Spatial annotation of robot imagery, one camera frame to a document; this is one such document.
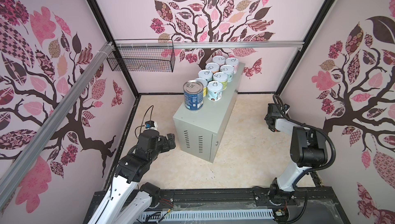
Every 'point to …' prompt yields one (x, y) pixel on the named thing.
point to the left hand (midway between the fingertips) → (166, 140)
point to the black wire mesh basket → (142, 59)
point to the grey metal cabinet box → (197, 132)
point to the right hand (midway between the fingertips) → (279, 118)
